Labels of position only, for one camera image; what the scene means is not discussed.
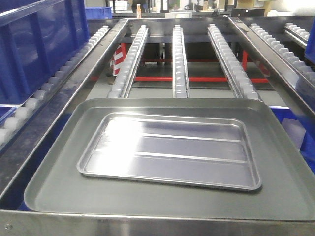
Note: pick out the red metal floor frame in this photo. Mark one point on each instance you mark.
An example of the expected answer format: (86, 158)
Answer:
(203, 65)

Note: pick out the steel front rack rail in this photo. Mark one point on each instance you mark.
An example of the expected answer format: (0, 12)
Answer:
(26, 223)

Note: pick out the right white roller track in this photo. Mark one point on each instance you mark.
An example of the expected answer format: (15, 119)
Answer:
(284, 53)

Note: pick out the blue plastic crate left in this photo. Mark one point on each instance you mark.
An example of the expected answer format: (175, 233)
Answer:
(37, 38)

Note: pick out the far right roller track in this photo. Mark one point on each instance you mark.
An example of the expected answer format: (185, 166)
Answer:
(297, 34)

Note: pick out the centre white roller track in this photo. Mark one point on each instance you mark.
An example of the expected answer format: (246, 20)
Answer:
(180, 81)

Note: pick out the small blue bin left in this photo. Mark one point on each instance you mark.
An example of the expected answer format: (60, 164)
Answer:
(5, 112)

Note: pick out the small silver divided tray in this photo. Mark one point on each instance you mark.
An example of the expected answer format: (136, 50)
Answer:
(181, 150)

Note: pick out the right steel divider rail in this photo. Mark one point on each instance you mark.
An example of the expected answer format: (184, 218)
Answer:
(294, 88)

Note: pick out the blue bin below right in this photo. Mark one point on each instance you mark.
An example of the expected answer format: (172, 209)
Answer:
(302, 138)

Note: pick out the large grey metal tray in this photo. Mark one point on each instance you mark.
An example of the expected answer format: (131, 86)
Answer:
(288, 184)

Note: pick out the red white striped barrier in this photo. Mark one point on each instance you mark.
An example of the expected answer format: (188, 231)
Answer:
(118, 58)

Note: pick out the white roller track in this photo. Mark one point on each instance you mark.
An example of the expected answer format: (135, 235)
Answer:
(180, 81)
(24, 112)
(284, 53)
(237, 78)
(124, 80)

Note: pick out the left white roller track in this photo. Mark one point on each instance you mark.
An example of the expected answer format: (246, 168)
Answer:
(24, 112)

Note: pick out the blue crate right edge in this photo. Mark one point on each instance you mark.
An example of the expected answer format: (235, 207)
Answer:
(310, 48)

